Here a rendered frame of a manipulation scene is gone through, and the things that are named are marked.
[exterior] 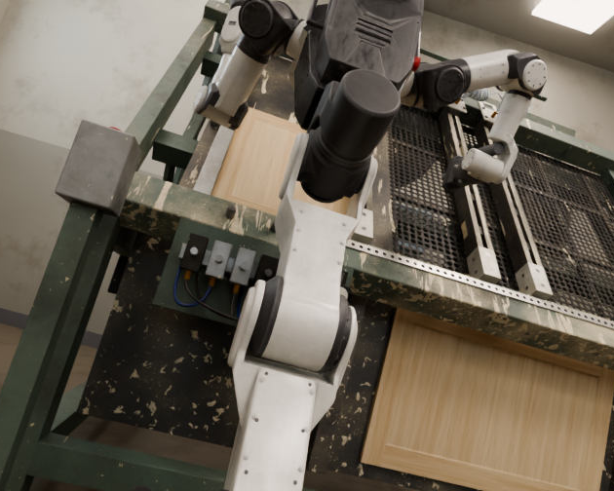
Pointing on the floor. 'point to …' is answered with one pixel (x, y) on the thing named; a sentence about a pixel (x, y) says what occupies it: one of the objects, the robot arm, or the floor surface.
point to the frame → (206, 389)
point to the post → (36, 346)
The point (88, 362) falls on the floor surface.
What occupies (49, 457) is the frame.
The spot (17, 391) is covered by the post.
